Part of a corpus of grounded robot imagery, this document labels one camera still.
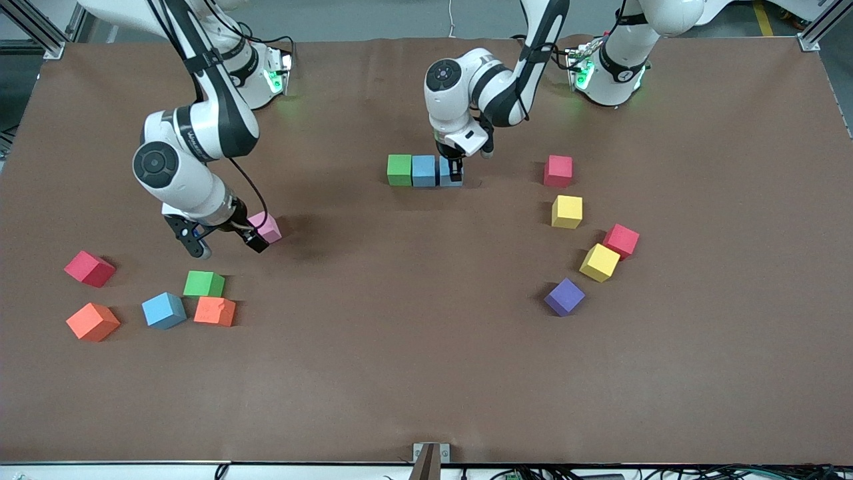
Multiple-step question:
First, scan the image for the black cable bundle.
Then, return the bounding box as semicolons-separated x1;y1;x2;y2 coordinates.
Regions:
460;465;853;480

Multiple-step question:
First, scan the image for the brown table mat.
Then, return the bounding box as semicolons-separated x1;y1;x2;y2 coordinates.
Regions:
0;37;853;465

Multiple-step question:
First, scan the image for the green foam block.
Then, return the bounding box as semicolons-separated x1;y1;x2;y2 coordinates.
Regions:
183;270;226;299
387;154;413;187

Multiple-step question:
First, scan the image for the aluminium frame post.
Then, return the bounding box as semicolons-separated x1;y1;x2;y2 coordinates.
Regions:
796;0;853;53
0;0;91;61

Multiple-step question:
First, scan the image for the red foam block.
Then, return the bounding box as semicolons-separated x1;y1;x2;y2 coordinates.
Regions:
543;155;574;189
603;223;641;260
64;250;117;289

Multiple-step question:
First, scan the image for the purple foam block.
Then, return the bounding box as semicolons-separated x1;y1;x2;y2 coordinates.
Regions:
544;277;586;317

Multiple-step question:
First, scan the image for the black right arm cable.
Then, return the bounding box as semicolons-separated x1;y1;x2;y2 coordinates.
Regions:
150;0;269;224

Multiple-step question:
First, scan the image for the pink foam block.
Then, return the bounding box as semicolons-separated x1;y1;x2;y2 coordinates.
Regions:
248;211;283;245

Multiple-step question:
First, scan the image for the metal mount bracket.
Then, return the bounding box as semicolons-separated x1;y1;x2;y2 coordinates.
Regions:
408;442;451;480

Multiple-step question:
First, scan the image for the dented orange foam block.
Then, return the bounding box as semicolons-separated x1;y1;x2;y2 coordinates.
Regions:
194;296;237;328

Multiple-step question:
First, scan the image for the smooth orange foam block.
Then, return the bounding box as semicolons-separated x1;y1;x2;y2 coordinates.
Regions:
66;302;121;343

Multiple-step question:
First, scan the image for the blue foam block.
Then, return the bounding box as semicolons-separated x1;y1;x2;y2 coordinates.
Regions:
411;155;437;188
436;156;464;188
141;292;188;330

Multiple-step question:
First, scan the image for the yellow foam block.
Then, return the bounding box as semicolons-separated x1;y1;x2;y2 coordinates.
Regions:
551;195;584;230
579;243;621;283

